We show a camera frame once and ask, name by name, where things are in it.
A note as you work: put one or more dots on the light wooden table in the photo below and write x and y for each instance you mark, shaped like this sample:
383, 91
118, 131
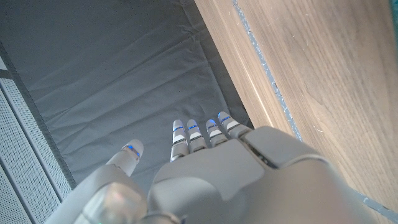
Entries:
264, 65

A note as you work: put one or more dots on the dark fabric curtain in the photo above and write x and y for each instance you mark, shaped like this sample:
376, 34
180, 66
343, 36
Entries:
109, 68

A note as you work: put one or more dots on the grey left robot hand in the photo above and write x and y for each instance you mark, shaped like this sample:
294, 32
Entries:
233, 180

